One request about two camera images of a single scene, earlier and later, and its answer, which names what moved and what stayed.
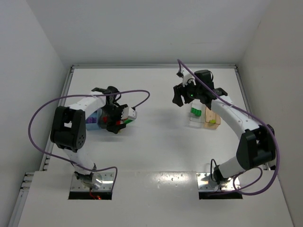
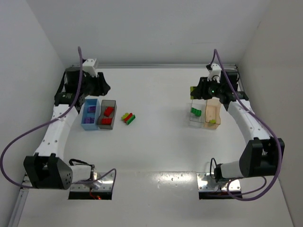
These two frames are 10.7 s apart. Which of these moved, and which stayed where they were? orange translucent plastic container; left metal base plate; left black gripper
Moved: left black gripper
Stayed: orange translucent plastic container; left metal base plate
